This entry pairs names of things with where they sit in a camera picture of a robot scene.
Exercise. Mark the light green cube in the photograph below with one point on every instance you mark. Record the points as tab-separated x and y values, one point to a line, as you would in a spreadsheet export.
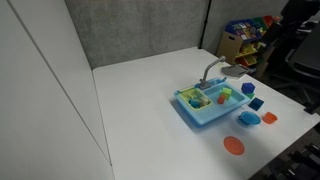
227	91

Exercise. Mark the dark green cube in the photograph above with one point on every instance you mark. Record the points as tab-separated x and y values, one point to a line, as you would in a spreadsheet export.
250	96

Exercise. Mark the dark blue cube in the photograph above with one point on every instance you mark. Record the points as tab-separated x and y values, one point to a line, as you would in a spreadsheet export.
256	104

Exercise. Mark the yellow toy dish rack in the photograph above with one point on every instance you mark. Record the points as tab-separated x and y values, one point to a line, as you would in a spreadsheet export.
183	96

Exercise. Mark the small blue toy cup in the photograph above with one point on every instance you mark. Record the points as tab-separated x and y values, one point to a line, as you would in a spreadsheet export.
194	104

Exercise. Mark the beige toy dish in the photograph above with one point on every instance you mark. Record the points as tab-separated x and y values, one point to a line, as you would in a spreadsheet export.
205	100

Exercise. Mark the grey toy faucet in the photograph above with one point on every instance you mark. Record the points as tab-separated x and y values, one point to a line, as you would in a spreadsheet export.
208	71

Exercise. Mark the light blue toy sink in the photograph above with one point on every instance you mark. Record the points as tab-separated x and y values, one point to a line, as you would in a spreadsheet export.
213	115

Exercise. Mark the small orange toy cup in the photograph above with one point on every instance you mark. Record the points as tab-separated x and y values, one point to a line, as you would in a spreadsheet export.
221	99

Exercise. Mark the orange toy plate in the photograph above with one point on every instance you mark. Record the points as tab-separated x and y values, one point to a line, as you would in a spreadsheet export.
233	145

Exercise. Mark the blue toy bowl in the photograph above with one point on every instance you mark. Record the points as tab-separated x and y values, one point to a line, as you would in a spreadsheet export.
249	118

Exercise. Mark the toy shelf with coloured bins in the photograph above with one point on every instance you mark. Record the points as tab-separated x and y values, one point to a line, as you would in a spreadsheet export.
245	31

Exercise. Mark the black equipment on floor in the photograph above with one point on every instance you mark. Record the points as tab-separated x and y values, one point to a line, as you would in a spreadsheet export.
300	163

